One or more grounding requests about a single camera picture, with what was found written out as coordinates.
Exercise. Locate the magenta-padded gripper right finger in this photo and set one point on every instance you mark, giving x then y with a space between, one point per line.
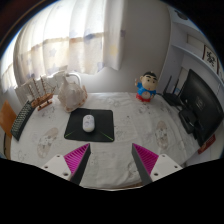
146 159

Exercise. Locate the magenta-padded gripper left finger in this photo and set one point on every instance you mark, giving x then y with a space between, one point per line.
76 159

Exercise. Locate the white cartoon-print computer mouse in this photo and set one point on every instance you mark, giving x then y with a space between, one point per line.
88 123

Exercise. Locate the black mouse pad green lines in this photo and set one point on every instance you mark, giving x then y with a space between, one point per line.
105 125

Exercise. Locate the white printed tablecloth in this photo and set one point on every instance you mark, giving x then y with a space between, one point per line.
140 133

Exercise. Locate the red paper packet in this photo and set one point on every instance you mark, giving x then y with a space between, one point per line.
206 144

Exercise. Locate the large white conch shell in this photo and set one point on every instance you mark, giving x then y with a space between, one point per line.
71 95

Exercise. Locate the black router with antennas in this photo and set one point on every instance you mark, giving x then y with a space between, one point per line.
171 98

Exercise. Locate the black keyboard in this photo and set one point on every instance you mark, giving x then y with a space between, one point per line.
21 121

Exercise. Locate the wooden model sailing ship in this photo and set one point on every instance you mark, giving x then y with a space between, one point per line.
41 98

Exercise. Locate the cartoon boy figurine clock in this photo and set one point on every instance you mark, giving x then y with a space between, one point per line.
146 88

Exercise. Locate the black monitor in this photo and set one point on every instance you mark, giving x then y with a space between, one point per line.
203 103

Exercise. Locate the orange wooden chair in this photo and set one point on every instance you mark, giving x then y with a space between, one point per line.
6 118

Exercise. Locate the white star-print curtain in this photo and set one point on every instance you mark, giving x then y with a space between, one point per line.
73 33

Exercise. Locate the white wall shelf unit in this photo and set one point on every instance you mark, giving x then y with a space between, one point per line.
190 50

